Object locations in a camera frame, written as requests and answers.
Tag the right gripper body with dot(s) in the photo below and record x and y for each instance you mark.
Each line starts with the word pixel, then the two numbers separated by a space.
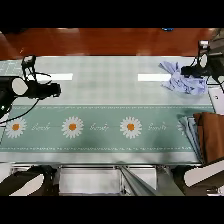
pixel 190 71

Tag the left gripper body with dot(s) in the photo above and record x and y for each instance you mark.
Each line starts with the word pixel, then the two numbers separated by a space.
pixel 50 90

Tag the light blue shirt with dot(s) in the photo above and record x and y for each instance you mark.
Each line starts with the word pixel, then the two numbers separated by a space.
pixel 182 81

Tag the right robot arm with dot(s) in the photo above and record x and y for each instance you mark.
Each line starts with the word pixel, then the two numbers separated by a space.
pixel 203 176

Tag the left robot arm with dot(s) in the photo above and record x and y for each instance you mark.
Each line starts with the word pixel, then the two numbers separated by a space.
pixel 7 88

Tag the grey-blue folded garment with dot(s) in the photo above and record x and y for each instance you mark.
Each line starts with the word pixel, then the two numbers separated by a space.
pixel 190 133

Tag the brown folded garment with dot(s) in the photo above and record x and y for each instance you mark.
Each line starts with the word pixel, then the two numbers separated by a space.
pixel 211 136

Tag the silver frame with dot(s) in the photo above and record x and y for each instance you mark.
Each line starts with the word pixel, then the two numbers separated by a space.
pixel 100 180

